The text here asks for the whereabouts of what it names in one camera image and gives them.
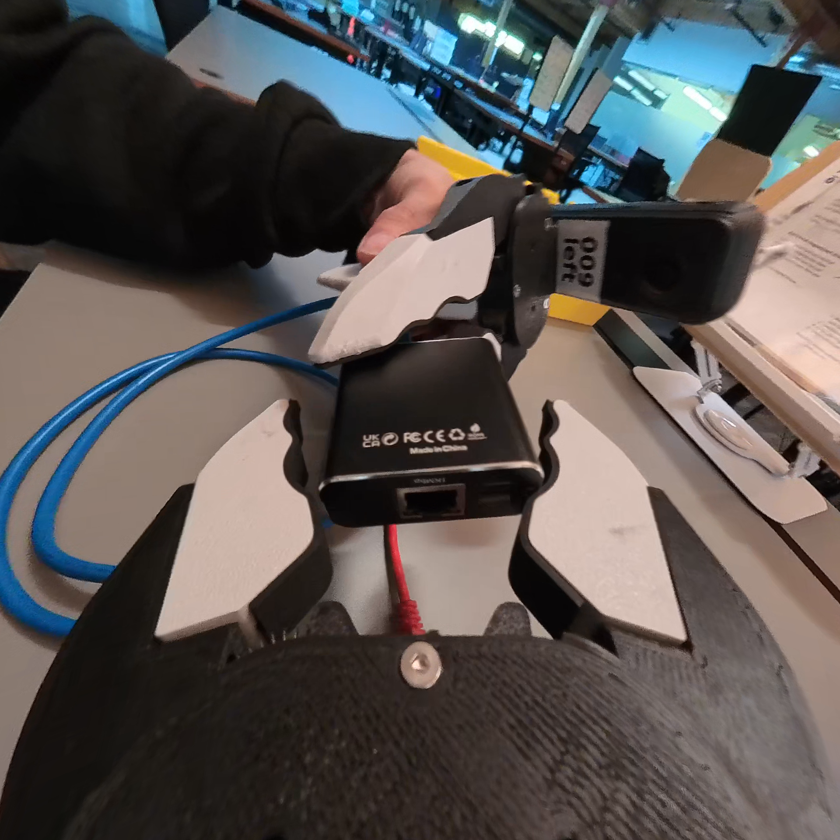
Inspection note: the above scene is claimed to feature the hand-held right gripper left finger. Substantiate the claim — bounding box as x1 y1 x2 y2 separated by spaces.
154 398 333 643

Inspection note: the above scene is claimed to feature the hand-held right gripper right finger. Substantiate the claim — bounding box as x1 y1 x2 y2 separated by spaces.
508 399 690 651

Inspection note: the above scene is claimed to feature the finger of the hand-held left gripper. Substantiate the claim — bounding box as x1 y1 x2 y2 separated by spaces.
308 217 497 366
317 176 526 290

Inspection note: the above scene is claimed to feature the black network adapter box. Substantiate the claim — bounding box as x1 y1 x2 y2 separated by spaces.
319 336 546 528

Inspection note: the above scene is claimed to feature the person's left forearm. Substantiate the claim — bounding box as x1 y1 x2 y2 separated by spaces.
0 0 419 271

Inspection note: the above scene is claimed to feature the grey desk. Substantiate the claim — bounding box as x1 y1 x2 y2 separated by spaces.
0 246 840 664

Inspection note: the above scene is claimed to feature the person's left hand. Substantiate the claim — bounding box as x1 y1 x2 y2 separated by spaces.
356 150 460 263

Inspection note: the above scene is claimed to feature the yellow plastic bin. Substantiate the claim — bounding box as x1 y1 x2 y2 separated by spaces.
416 136 614 327

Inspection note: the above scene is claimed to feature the black office chair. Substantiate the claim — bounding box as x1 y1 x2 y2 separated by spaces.
617 147 672 202

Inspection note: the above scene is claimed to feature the brown cardboard panel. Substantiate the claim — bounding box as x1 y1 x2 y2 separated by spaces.
676 138 773 203

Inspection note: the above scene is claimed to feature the white notice board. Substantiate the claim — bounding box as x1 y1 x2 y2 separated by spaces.
529 35 573 112
564 69 614 135

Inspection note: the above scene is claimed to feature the white stand base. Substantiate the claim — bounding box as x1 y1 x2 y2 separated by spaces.
633 364 829 526

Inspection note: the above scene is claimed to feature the wooden document board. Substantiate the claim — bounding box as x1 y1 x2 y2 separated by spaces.
682 141 840 475

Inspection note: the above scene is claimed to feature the black monitor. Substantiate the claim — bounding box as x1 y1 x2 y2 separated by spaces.
717 64 823 160

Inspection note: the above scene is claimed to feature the grey table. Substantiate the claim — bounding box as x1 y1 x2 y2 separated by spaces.
165 5 503 168

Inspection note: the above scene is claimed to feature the red network cable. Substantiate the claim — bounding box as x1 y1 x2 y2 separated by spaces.
384 525 426 636

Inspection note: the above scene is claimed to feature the blue network cable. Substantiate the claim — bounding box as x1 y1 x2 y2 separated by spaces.
0 297 342 637

